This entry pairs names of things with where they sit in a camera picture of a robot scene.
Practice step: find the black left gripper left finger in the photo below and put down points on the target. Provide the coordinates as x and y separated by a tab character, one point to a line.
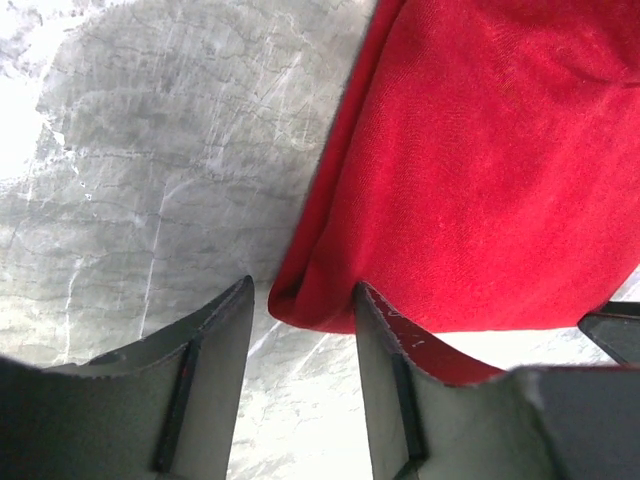
163	407

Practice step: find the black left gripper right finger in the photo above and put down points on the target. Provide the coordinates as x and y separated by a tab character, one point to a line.
433	412

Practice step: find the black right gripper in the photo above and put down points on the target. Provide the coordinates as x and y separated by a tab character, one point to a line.
615	328

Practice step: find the red t shirt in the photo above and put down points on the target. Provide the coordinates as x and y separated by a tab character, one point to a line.
482	172

